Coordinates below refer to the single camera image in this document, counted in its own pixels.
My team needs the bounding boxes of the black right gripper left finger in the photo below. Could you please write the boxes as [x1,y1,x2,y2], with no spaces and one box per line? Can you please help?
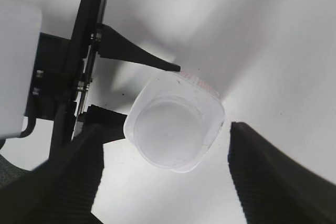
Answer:
[1,125,104,223]

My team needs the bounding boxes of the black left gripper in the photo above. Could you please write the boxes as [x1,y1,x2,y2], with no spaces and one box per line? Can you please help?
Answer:
[25,0,181,157]

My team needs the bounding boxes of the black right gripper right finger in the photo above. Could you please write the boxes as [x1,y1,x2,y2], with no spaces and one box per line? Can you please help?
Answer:
[227,122,335,223]

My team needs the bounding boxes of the white yili changqing yogurt bottle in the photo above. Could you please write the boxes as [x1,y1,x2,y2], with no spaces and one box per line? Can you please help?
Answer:
[123,71,225,173]

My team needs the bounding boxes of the white round bottle cap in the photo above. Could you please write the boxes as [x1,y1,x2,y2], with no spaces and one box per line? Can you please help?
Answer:
[134,102,204,169]

